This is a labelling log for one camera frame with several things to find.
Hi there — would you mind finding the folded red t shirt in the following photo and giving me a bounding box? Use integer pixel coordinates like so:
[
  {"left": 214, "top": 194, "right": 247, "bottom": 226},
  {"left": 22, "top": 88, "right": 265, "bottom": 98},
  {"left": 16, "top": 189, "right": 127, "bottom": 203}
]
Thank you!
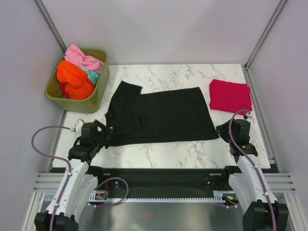
[{"left": 209, "top": 79, "right": 253, "bottom": 113}]

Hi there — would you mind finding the black t shirt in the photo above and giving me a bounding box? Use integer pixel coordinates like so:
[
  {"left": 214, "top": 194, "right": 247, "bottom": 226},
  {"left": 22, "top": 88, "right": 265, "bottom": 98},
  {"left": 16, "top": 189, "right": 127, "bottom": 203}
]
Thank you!
[{"left": 105, "top": 81, "right": 219, "bottom": 147}]

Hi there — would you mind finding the pink t shirt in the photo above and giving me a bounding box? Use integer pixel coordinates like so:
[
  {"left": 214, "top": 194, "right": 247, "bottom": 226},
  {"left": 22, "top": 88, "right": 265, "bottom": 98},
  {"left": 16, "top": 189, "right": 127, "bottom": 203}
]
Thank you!
[{"left": 64, "top": 44, "right": 104, "bottom": 74}]

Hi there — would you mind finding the teal t shirt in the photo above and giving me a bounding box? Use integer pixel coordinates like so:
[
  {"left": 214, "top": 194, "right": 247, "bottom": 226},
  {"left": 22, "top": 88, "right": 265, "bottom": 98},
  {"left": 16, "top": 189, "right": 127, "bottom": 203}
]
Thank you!
[{"left": 80, "top": 67, "right": 100, "bottom": 86}]

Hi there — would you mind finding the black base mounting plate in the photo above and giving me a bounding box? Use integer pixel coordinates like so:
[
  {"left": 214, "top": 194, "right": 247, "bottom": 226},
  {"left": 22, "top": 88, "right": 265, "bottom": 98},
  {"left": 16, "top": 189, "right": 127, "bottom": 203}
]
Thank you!
[{"left": 88, "top": 167, "right": 232, "bottom": 198}]

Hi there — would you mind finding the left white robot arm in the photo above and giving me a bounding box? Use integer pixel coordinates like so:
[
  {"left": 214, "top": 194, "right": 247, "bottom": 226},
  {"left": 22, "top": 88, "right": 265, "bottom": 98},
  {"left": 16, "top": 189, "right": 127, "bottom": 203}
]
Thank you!
[{"left": 34, "top": 120, "right": 113, "bottom": 231}]

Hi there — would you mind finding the orange t shirt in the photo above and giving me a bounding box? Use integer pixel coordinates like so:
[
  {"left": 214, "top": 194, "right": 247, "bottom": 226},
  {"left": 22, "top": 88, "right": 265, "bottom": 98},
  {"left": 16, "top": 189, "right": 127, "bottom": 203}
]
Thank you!
[{"left": 57, "top": 60, "right": 95, "bottom": 100}]

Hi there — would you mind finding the right aluminium frame post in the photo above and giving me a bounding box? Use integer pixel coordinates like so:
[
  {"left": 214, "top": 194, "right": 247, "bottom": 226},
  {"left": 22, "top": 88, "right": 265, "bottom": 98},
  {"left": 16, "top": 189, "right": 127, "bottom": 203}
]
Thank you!
[{"left": 242, "top": 0, "right": 289, "bottom": 71}]

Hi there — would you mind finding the olive green plastic bin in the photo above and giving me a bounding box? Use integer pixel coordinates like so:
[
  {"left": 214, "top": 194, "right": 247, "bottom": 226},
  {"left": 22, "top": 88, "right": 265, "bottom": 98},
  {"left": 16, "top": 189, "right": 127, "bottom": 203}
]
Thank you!
[{"left": 45, "top": 48, "right": 110, "bottom": 114}]

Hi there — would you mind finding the aluminium frame post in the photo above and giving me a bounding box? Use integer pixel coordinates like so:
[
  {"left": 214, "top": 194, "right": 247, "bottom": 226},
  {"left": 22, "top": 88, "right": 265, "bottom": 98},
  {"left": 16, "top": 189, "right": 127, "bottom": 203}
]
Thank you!
[
  {"left": 33, "top": 0, "right": 67, "bottom": 52},
  {"left": 242, "top": 0, "right": 289, "bottom": 71}
]

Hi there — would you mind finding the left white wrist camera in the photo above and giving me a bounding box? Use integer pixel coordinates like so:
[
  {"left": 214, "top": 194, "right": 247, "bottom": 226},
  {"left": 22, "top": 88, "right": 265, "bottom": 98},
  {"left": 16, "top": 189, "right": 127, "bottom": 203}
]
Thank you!
[{"left": 70, "top": 119, "right": 85, "bottom": 133}]

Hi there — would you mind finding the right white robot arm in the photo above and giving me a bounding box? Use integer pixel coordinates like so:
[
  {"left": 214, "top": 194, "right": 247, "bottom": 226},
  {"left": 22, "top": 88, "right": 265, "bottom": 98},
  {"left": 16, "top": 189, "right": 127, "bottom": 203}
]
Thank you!
[{"left": 216, "top": 119, "right": 289, "bottom": 231}]

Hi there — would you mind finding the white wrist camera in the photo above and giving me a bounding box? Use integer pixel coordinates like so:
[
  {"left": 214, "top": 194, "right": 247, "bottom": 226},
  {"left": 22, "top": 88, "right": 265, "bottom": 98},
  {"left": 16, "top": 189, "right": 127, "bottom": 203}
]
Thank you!
[
  {"left": 243, "top": 112, "right": 255, "bottom": 121},
  {"left": 70, "top": 119, "right": 85, "bottom": 133}
]

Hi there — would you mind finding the aluminium cross rail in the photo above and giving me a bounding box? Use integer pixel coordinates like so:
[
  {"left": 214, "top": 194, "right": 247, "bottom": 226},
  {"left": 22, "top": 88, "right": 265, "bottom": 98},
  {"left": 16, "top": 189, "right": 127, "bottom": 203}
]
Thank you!
[{"left": 34, "top": 173, "right": 295, "bottom": 193}]

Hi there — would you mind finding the white slotted cable duct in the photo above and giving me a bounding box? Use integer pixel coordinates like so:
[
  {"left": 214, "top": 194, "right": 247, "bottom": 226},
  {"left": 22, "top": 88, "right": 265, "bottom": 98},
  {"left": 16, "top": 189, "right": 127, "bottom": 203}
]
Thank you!
[{"left": 44, "top": 190, "right": 241, "bottom": 203}]

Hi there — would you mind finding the left aluminium frame post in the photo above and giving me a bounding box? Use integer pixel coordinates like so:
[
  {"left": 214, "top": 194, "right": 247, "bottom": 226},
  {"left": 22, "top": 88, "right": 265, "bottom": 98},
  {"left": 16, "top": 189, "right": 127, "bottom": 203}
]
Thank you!
[{"left": 33, "top": 0, "right": 67, "bottom": 52}]

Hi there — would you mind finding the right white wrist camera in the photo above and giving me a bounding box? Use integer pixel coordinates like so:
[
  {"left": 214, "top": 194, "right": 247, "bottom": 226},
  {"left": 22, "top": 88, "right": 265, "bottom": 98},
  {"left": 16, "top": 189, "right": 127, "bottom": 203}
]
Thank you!
[{"left": 243, "top": 112, "right": 255, "bottom": 121}]

